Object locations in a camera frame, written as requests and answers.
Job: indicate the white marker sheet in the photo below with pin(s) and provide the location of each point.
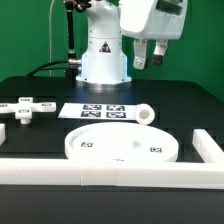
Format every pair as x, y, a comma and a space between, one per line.
97, 111

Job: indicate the black camera stand pole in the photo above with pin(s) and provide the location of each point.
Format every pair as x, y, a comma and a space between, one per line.
70, 5

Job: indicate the white round table top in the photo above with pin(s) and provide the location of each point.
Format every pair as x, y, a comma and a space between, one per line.
121, 141

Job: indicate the white left fence block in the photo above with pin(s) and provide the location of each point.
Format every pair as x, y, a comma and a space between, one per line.
2, 133

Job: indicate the white fence bar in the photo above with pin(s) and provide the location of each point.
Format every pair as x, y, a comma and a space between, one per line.
68, 172
207, 148

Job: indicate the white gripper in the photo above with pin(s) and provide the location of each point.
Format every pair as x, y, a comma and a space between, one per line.
160, 20

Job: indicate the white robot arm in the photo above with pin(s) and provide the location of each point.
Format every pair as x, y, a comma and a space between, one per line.
104, 65

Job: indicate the white front fence bar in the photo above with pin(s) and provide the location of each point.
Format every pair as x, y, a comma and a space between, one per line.
68, 172

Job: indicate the white cross-shaped table base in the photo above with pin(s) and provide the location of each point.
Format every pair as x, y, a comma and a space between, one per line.
25, 107

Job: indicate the white right fence bar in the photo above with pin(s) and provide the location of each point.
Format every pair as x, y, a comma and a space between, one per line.
207, 148

